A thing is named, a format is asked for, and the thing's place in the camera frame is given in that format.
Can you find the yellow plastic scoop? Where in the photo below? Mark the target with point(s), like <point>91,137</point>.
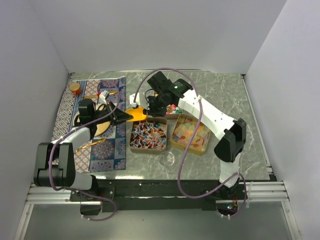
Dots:
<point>138,114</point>

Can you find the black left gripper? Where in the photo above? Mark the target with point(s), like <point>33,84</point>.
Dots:
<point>116,116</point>

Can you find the gold fork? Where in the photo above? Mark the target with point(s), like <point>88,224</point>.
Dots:
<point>102,140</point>

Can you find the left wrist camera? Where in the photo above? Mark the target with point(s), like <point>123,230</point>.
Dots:
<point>103,95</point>

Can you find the aluminium rail frame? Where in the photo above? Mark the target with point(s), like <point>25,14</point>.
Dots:
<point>264,215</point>

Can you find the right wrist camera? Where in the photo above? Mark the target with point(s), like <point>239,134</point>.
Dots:
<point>138,100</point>

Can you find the patterned mandala placemat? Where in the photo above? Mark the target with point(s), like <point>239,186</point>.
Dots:
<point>109,155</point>

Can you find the orange cup with lid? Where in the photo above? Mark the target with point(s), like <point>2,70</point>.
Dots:
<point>75,88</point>

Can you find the clear glass jar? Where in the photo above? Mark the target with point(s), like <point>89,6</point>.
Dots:
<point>166,159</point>

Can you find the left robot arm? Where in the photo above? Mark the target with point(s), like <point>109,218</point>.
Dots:
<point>55,161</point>

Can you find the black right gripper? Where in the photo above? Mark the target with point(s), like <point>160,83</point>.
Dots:
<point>153,113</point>

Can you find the pink tin of star candies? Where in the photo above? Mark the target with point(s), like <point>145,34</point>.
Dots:
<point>173,112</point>

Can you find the gold knife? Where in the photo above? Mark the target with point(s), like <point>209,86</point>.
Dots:
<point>97,95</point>

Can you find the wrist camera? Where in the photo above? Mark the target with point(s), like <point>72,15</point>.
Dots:
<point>138,100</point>
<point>103,95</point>

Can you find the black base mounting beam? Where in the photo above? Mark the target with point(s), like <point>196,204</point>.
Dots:
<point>113,196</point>

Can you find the yellow round plate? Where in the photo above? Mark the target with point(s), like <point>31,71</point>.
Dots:
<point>101,128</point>

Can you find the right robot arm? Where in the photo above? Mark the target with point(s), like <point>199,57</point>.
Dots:
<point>231,133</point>

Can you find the gold tin of lollipops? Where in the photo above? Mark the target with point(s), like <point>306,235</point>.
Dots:
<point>149,136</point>

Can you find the yellow tin of popsicle candies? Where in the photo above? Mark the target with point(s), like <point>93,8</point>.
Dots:
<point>183,131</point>

